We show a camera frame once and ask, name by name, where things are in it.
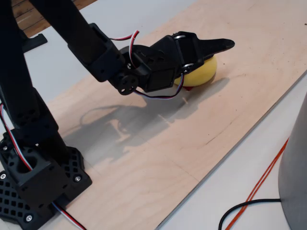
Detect thin black cable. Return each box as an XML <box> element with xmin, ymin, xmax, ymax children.
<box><xmin>218</xmin><ymin>198</ymin><xmax>283</xmax><ymax>230</ymax></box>

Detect yellow round foam disc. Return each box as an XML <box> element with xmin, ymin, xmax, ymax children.
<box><xmin>173</xmin><ymin>55</ymin><xmax>218</xmax><ymax>87</ymax></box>

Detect red white servo cable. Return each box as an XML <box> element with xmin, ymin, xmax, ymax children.
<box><xmin>134</xmin><ymin>71</ymin><xmax>185</xmax><ymax>100</ymax></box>
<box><xmin>110</xmin><ymin>30</ymin><xmax>140</xmax><ymax>70</ymax></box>
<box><xmin>51</xmin><ymin>202</ymin><xmax>86</xmax><ymax>230</ymax></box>
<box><xmin>0</xmin><ymin>103</ymin><xmax>33</xmax><ymax>172</ymax></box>

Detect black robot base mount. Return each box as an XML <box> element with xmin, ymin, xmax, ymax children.
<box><xmin>0</xmin><ymin>130</ymin><xmax>93</xmax><ymax>230</ymax></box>

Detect orange wire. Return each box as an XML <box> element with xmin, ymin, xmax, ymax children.
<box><xmin>224</xmin><ymin>138</ymin><xmax>290</xmax><ymax>230</ymax></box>
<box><xmin>230</xmin><ymin>143</ymin><xmax>288</xmax><ymax>230</ymax></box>

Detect grey round lamp base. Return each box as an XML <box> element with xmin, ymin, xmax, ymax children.
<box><xmin>278</xmin><ymin>92</ymin><xmax>307</xmax><ymax>230</ymax></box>

